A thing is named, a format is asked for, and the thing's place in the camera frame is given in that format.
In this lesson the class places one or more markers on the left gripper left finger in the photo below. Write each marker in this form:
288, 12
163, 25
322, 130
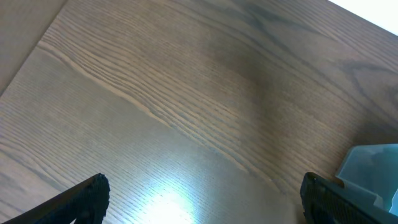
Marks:
85, 203

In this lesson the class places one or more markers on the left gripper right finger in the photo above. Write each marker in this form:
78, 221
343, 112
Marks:
326, 203

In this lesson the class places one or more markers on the clear plastic storage bin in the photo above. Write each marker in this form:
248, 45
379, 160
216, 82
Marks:
370, 172

